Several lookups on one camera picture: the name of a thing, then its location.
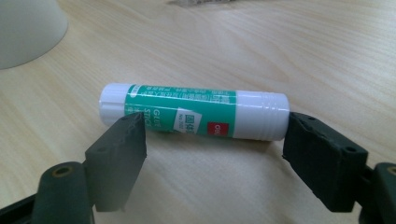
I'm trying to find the green and white glue stick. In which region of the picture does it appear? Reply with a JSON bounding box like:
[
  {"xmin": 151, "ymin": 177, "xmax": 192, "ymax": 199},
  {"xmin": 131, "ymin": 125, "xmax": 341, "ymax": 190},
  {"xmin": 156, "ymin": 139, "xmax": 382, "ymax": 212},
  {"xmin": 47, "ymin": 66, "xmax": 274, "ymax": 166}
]
[{"xmin": 98, "ymin": 82, "xmax": 291, "ymax": 142}]

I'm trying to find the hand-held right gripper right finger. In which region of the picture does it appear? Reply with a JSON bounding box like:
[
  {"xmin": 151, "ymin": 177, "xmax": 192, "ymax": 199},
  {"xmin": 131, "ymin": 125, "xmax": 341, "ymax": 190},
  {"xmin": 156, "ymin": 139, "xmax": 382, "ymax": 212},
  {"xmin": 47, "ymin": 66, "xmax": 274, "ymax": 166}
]
[{"xmin": 281, "ymin": 111, "xmax": 370, "ymax": 214}]

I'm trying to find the white cup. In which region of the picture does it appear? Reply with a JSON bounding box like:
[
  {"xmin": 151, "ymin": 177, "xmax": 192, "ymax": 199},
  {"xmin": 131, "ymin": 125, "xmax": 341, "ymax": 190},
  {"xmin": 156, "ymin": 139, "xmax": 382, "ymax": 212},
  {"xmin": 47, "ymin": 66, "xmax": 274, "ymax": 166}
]
[{"xmin": 0, "ymin": 0, "xmax": 69, "ymax": 70}]

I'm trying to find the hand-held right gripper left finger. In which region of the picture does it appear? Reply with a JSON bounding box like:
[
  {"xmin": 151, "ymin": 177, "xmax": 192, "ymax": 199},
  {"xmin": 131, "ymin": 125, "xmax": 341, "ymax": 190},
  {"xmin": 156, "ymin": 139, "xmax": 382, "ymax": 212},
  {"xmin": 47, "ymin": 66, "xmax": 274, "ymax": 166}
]
[{"xmin": 84, "ymin": 112, "xmax": 148, "ymax": 214}]

